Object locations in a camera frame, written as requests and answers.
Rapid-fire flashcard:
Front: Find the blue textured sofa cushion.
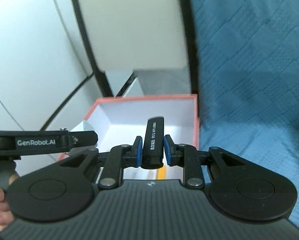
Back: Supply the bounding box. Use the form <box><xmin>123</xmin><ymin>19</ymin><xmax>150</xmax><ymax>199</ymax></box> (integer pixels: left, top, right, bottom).
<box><xmin>191</xmin><ymin>0</ymin><xmax>299</xmax><ymax>227</ymax></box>

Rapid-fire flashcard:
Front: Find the white black folding chair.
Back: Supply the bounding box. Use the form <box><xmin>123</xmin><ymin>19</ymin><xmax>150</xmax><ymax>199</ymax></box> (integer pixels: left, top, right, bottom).
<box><xmin>39</xmin><ymin>0</ymin><xmax>202</xmax><ymax>133</ymax></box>

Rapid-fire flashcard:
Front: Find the person's left hand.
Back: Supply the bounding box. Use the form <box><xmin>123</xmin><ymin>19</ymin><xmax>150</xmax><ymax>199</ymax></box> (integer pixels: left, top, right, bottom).
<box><xmin>0</xmin><ymin>173</ymin><xmax>21</xmax><ymax>233</ymax></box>

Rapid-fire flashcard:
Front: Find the black lighter with print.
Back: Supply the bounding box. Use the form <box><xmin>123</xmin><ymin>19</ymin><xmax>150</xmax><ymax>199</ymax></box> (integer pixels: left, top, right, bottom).
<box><xmin>141</xmin><ymin>116</ymin><xmax>164</xmax><ymax>170</ymax></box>

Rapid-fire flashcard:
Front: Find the yellow handled screwdriver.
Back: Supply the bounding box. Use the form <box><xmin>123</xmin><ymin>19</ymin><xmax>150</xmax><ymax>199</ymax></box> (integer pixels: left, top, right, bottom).
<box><xmin>157</xmin><ymin>166</ymin><xmax>166</xmax><ymax>180</ymax></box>

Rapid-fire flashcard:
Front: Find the pink storage box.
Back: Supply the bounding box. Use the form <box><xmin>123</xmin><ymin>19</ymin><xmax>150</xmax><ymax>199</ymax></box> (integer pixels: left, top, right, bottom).
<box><xmin>72</xmin><ymin>95</ymin><xmax>200</xmax><ymax>152</ymax></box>

